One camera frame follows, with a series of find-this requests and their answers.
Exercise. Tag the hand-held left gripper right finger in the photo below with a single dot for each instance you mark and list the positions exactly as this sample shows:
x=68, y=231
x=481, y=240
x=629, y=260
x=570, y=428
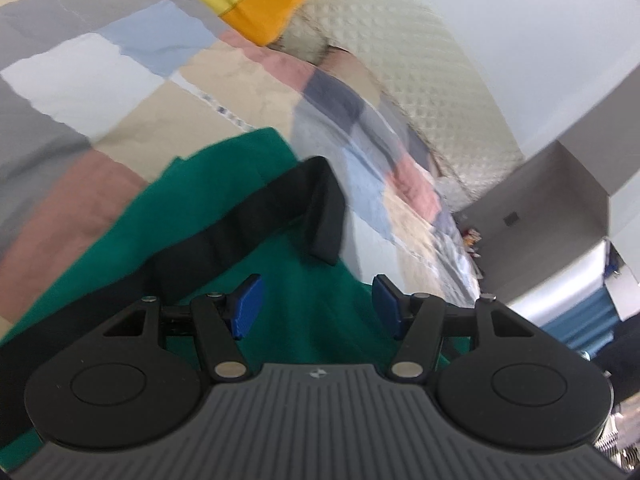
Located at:
x=387, y=305

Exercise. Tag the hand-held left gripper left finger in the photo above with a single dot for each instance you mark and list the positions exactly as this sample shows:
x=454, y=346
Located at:
x=247, y=305

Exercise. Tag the green hoodie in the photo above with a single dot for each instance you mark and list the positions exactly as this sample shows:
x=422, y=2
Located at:
x=310, y=290

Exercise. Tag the patchwork pillow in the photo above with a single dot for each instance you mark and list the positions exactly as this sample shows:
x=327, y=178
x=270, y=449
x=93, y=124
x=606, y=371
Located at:
x=360, y=125

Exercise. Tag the blue desk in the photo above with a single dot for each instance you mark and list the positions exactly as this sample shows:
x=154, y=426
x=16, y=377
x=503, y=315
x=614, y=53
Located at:
x=580, y=322

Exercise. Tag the dark cloth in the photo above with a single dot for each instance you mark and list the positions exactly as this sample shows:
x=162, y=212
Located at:
x=622, y=360

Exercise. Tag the cream quilted headboard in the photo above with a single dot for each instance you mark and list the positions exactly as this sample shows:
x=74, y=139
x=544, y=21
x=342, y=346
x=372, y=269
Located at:
x=425, y=60

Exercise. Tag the cream furry pillow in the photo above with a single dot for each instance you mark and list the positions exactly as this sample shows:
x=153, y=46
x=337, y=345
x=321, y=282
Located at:
x=305, y=42

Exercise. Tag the patchwork blanket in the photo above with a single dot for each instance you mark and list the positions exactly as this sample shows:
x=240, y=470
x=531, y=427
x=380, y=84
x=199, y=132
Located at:
x=100, y=70

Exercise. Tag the yellow crown pillow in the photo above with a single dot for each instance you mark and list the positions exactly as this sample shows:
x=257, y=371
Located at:
x=270, y=5

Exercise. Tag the dark wall socket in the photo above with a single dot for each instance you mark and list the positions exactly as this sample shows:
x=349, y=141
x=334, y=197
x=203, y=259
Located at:
x=511, y=220

